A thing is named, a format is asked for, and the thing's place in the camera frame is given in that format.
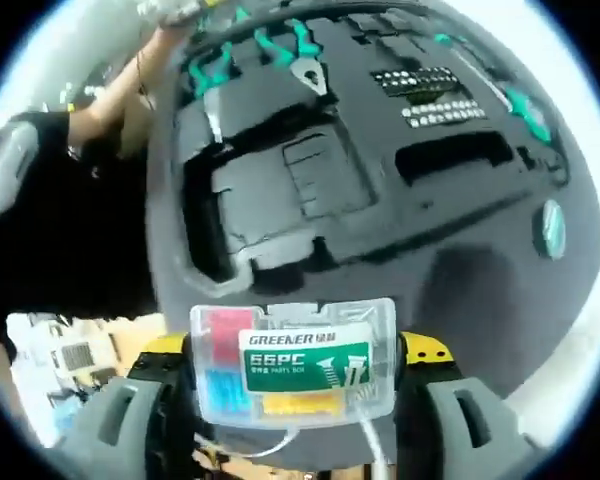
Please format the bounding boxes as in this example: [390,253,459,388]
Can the green-handled tool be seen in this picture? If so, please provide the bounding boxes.
[431,31,470,47]

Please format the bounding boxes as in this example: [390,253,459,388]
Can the clear plastic parts box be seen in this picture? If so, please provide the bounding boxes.
[189,297,399,430]

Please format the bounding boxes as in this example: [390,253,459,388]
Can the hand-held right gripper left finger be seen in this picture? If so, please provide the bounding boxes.
[77,333,199,480]

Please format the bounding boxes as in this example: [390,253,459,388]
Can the green-handled screwdriver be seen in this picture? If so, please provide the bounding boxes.
[453,47,552,152]

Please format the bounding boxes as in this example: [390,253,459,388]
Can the grey vented device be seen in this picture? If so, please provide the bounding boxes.
[59,342,92,372]

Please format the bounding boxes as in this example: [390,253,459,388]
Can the grey worn device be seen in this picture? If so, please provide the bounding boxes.
[0,121,37,217]

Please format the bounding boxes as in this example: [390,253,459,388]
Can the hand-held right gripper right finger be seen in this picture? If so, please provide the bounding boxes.
[397,329,529,480]

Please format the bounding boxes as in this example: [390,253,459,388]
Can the thin black cable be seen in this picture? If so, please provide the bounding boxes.
[134,45,157,110]

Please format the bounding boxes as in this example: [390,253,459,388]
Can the black toolbox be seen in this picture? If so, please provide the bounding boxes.
[147,0,574,301]

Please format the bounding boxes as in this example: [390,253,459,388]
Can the green round tape measure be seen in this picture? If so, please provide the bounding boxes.
[529,198,567,261]

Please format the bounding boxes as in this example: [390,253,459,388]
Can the set of silver sockets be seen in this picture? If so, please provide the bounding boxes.
[369,66,489,130]

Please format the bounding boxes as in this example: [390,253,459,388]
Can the green-handled long-nose pliers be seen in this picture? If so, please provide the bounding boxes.
[186,42,242,147]

